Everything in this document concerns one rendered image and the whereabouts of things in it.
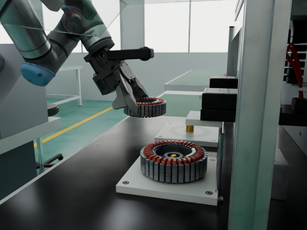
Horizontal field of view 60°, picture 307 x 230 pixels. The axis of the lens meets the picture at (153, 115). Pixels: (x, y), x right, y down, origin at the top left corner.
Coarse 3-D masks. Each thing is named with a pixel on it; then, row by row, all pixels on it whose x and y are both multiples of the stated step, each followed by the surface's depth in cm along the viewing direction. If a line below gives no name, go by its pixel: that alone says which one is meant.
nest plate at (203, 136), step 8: (168, 128) 71; (176, 128) 71; (184, 128) 71; (200, 128) 71; (208, 128) 71; (216, 128) 71; (160, 136) 63; (168, 136) 64; (176, 136) 64; (184, 136) 64; (192, 136) 64; (200, 136) 64; (208, 136) 64; (216, 136) 64; (200, 144) 61; (208, 144) 60; (216, 144) 60
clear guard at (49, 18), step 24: (24, 0) 27; (48, 0) 30; (72, 0) 34; (96, 0) 38; (120, 0) 43; (144, 0) 43; (168, 0) 43; (192, 0) 43; (24, 24) 30; (48, 24) 34; (72, 24) 38; (96, 24) 44
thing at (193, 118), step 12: (204, 96) 38; (216, 96) 38; (228, 96) 37; (204, 108) 39; (216, 108) 38; (228, 108) 38; (288, 108) 39; (192, 120) 40; (204, 120) 39; (216, 120) 38; (228, 120) 38; (288, 120) 36; (300, 120) 35
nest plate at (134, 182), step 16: (208, 160) 49; (128, 176) 43; (144, 176) 43; (208, 176) 43; (128, 192) 40; (144, 192) 39; (160, 192) 38; (176, 192) 38; (192, 192) 38; (208, 192) 38
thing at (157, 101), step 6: (138, 102) 72; (144, 102) 73; (150, 102) 72; (156, 102) 66; (162, 102) 67; (126, 108) 67; (138, 108) 64; (144, 108) 65; (150, 108) 64; (156, 108) 65; (162, 108) 67; (126, 114) 67; (132, 114) 65; (138, 114) 65; (144, 114) 65; (150, 114) 65; (156, 114) 65; (162, 114) 67
